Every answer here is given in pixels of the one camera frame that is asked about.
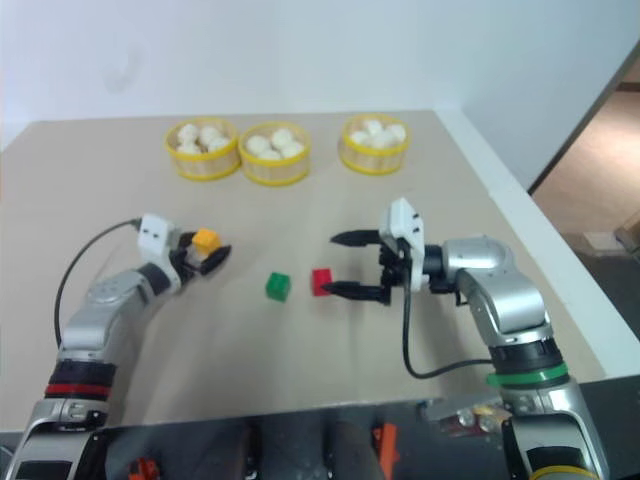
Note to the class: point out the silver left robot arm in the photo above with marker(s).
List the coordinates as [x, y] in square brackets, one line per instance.
[100, 305]

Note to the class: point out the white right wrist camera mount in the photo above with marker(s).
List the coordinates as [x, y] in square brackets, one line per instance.
[402, 222]

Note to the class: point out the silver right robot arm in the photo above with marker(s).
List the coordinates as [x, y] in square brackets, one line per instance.
[505, 300]

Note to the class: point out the orange plastic part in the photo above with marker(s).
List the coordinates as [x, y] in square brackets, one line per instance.
[145, 470]
[385, 445]

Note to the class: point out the green cube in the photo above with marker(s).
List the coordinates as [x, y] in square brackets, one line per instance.
[277, 286]

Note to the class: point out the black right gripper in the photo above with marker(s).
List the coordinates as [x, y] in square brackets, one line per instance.
[395, 272]

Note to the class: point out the yellow cube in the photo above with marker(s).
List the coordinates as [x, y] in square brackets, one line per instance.
[206, 239]

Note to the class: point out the red cube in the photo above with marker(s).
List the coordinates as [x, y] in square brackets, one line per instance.
[320, 280]

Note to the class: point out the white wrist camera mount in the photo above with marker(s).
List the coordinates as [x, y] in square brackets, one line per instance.
[402, 222]
[155, 235]

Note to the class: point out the yellow bamboo steamer basket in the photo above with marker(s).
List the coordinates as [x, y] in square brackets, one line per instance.
[275, 170]
[372, 157]
[202, 162]

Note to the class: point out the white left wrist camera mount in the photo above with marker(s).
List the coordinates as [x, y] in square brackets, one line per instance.
[155, 235]

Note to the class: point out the shiny silver crumpled piece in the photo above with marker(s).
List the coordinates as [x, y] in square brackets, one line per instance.
[460, 412]

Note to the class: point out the white steamed bun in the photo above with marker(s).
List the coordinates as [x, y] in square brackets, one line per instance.
[282, 135]
[258, 144]
[384, 139]
[187, 148]
[397, 131]
[187, 132]
[209, 133]
[361, 137]
[373, 125]

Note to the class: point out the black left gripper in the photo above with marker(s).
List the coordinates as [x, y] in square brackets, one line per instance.
[186, 262]

